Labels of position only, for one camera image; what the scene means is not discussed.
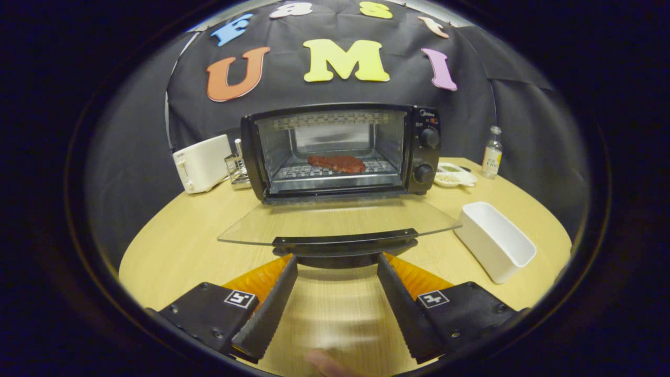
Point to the black toaster oven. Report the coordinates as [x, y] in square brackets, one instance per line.
[426, 157]

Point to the white bread toaster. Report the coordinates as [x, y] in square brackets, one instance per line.
[201, 163]

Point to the red meat piece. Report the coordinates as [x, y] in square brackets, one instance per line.
[337, 163]

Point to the white rectangular dish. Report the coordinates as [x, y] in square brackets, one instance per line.
[497, 246]

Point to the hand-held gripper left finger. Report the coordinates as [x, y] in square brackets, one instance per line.
[272, 309]

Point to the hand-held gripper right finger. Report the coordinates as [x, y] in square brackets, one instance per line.
[405, 309]

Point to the white divided snack plate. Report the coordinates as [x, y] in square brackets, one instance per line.
[454, 178]

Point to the clear glass bottle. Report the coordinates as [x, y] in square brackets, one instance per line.
[492, 157]

